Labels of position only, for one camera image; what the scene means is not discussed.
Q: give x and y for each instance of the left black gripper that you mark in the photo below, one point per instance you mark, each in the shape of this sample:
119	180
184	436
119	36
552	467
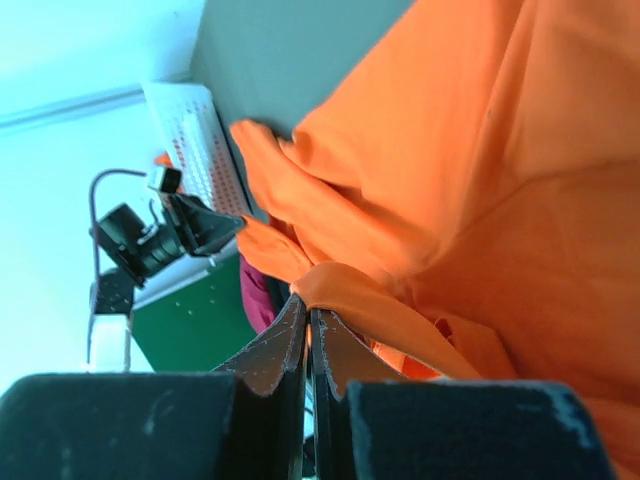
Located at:
198	230

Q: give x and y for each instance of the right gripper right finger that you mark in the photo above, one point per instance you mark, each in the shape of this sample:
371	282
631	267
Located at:
338	359

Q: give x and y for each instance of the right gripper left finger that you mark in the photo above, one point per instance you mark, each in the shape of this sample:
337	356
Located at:
265	434

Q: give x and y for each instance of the orange t shirt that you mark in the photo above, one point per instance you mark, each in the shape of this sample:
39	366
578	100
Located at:
468	200

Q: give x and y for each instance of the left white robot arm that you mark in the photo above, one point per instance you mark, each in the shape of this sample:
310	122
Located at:
127	253

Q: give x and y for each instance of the white perforated plastic basket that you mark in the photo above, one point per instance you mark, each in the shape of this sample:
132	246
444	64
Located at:
191	133

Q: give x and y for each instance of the magenta folded t shirt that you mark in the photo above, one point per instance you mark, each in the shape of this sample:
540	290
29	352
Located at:
256	298

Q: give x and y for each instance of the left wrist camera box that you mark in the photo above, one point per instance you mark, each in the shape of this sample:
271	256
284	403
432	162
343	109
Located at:
164	179

